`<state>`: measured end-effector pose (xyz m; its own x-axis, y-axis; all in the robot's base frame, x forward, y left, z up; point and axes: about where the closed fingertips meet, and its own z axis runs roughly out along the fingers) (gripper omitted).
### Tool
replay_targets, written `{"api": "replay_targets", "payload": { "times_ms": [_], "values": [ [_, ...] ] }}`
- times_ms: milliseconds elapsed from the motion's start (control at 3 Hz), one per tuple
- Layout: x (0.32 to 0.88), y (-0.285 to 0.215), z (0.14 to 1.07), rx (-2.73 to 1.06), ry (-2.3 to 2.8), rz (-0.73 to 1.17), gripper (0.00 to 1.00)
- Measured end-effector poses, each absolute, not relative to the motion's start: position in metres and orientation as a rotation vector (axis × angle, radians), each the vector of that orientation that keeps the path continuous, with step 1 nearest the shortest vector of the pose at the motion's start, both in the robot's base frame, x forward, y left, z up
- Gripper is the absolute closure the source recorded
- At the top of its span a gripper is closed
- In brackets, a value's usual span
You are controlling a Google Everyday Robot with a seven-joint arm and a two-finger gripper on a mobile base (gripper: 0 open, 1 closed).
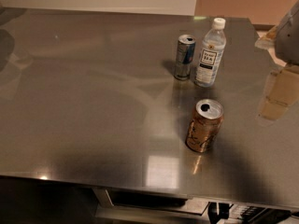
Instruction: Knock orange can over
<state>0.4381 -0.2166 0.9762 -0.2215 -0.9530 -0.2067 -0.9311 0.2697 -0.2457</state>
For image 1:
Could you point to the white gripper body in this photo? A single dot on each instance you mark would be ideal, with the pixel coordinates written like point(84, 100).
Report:
point(289, 39)

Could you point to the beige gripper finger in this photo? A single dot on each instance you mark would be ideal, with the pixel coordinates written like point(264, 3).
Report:
point(268, 40)

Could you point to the orange soda can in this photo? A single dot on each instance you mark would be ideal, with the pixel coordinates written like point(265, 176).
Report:
point(207, 118)

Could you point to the blue silver energy drink can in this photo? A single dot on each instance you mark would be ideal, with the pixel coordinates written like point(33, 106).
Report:
point(185, 53)

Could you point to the clear plastic water bottle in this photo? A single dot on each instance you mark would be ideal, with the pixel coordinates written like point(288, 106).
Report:
point(212, 48)

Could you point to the black device under table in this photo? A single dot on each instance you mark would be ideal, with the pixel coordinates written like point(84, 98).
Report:
point(228, 213)

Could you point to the grey shelf under table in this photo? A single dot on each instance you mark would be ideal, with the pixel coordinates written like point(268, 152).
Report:
point(148, 208)

